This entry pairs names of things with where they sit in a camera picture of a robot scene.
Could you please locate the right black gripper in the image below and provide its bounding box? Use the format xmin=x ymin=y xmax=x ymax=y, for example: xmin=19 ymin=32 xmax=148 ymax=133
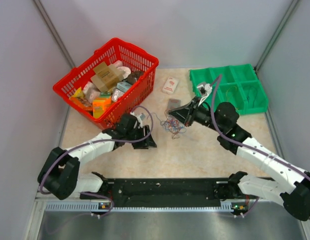
xmin=168 ymin=97 xmax=225 ymax=134

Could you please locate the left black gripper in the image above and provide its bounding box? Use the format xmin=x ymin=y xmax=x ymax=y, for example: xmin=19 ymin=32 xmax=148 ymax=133
xmin=125 ymin=125 xmax=157 ymax=149

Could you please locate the coloured wire bundle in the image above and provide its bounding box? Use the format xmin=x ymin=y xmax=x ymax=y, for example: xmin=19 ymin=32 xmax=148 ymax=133
xmin=153 ymin=110 xmax=188 ymax=140

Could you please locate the yellow wire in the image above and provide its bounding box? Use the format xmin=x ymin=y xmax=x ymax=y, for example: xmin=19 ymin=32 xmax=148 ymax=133
xmin=225 ymin=85 xmax=242 ymax=111

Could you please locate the dark brown wire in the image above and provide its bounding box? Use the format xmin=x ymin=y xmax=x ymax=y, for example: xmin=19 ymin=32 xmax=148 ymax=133
xmin=244 ymin=84 xmax=260 ymax=106

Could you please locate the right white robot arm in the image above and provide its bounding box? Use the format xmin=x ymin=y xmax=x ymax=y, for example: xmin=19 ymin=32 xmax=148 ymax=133
xmin=168 ymin=97 xmax=310 ymax=221

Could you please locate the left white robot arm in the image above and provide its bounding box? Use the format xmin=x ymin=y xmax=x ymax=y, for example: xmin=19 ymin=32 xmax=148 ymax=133
xmin=37 ymin=113 xmax=157 ymax=200

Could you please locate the clear plastic card case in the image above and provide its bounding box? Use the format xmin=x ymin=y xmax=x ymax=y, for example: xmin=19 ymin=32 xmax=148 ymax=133
xmin=165 ymin=98 xmax=181 ymax=116

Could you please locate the white red card box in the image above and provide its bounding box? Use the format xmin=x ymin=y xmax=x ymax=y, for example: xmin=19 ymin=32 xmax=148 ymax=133
xmin=161 ymin=77 xmax=180 ymax=95

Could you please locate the orange snack box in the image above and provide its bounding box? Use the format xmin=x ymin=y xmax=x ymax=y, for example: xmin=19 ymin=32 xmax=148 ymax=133
xmin=92 ymin=97 xmax=112 ymax=119

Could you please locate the teal small box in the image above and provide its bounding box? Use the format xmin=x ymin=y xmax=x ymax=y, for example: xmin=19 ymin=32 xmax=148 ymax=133
xmin=116 ymin=81 xmax=132 ymax=93

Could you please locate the green compartment tray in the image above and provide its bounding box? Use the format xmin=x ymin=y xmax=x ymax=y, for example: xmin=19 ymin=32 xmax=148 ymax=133
xmin=189 ymin=64 xmax=269 ymax=115

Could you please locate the dark brown round item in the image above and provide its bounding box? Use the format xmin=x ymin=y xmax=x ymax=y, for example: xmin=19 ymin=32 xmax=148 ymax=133
xmin=126 ymin=70 xmax=144 ymax=85

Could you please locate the brown cardboard box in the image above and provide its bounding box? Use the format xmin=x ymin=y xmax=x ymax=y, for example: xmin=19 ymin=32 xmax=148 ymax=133
xmin=90 ymin=61 xmax=124 ymax=92

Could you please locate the pink wrapped pack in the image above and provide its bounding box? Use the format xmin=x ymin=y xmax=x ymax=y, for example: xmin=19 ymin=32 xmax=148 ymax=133
xmin=82 ymin=81 xmax=101 ymax=102

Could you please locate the white pink pouch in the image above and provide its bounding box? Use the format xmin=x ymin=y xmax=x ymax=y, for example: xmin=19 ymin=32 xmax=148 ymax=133
xmin=113 ymin=60 xmax=132 ymax=79

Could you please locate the yellow snack packet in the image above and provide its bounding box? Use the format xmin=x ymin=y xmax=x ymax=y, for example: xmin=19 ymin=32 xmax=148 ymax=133
xmin=69 ymin=87 xmax=93 ymax=112

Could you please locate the red plastic basket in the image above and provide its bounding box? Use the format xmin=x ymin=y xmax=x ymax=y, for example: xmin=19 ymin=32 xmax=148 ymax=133
xmin=53 ymin=38 xmax=159 ymax=129

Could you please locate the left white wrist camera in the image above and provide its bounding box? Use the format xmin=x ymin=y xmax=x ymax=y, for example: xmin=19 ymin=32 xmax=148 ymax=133
xmin=130 ymin=112 xmax=146 ymax=127

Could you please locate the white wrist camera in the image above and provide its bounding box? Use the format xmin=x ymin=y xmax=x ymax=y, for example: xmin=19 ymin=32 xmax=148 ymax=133
xmin=196 ymin=82 xmax=213 ymax=106
xmin=130 ymin=112 xmax=146 ymax=127

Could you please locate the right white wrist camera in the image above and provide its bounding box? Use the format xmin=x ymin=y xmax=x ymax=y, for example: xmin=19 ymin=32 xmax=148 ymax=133
xmin=196 ymin=82 xmax=213 ymax=106

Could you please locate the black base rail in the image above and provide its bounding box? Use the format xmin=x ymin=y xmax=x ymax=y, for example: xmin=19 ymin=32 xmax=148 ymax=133
xmin=79 ymin=177 xmax=278 ymax=209

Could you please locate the white slotted cable duct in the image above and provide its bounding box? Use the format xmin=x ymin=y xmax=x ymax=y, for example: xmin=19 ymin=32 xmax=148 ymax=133
xmin=45 ymin=202 xmax=112 ymax=212

